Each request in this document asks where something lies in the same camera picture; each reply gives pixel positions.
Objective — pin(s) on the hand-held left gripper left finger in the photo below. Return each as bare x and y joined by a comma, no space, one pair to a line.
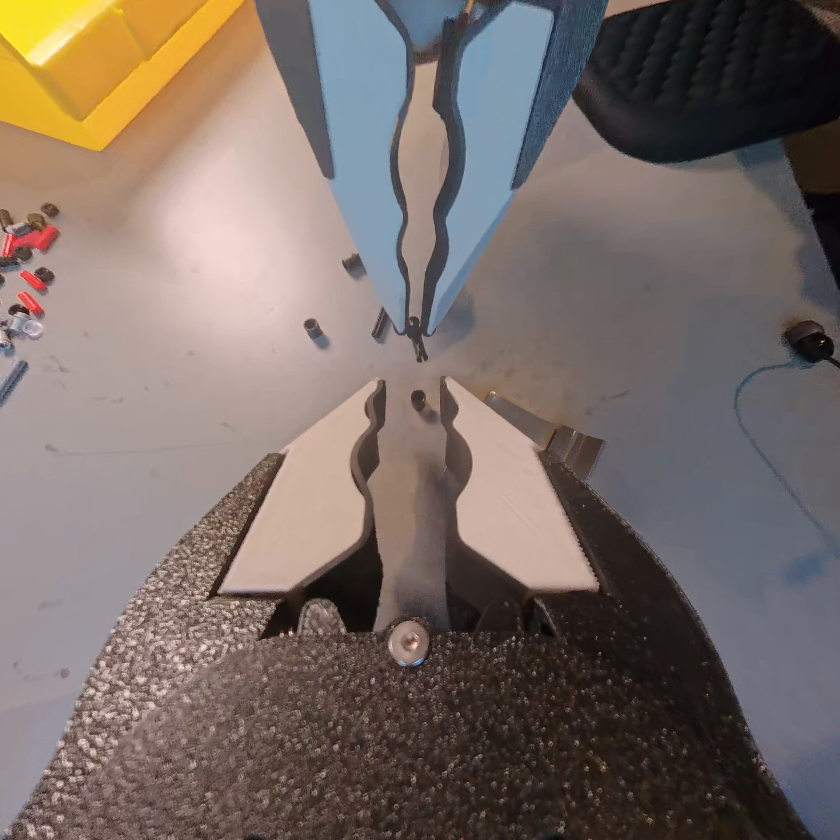
302,525

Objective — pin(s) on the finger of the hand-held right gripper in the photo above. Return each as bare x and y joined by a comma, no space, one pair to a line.
361,131
499,118

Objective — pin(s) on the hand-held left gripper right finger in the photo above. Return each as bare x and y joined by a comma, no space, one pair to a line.
525,518

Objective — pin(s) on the silver toy scoop part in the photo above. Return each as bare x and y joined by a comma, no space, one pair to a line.
564,439

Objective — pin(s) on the black toy axle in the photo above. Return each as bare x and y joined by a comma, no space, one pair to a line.
379,325

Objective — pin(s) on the long black toy pin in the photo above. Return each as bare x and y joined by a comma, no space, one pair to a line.
415,338

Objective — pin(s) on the yellow plastic bin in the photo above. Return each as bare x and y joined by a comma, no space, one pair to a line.
79,65

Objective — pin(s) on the pile of small toy parts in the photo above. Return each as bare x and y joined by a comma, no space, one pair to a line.
29,262

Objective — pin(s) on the grey desk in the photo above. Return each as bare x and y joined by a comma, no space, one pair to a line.
197,394

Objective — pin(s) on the person's black jacket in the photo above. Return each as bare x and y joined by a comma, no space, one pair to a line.
828,243

